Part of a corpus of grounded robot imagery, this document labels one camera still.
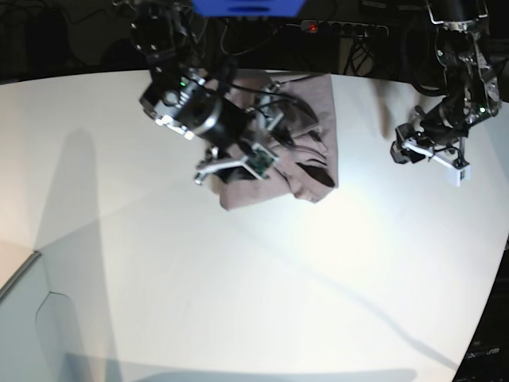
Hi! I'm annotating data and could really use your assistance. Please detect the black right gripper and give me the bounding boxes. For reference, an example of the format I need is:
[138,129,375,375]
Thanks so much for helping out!
[198,97,278,183]

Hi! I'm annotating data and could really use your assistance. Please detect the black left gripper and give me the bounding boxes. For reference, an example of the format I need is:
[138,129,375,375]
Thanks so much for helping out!
[394,104,472,148]

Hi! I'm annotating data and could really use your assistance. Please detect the mauve grey t-shirt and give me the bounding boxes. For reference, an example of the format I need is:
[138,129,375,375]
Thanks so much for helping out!
[217,75,339,210]

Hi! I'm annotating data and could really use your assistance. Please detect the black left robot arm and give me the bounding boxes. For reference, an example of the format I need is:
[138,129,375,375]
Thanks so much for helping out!
[390,1,502,170]

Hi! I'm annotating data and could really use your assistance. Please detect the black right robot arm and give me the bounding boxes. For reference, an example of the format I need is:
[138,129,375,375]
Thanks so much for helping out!
[124,1,283,185]

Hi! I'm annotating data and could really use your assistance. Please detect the blue plastic bin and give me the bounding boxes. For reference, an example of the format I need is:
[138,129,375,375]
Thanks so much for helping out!
[192,0,306,18]

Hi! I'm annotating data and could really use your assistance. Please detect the black power strip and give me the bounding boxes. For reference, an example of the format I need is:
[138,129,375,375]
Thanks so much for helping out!
[299,20,390,38]

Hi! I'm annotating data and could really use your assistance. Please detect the white cardboard box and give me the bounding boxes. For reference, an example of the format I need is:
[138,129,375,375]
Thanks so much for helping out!
[1,252,84,381]

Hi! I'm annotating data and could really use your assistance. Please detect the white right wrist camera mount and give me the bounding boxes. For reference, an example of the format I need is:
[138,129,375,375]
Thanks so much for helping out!
[188,83,285,185]

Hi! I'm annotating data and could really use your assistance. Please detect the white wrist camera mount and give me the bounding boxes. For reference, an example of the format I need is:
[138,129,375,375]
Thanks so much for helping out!
[188,83,285,185]
[390,138,471,187]

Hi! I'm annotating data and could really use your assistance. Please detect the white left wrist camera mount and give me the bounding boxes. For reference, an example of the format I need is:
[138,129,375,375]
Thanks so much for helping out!
[390,138,471,187]

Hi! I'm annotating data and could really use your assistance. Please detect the grey looped cable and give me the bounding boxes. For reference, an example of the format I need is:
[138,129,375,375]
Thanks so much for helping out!
[190,15,279,61]

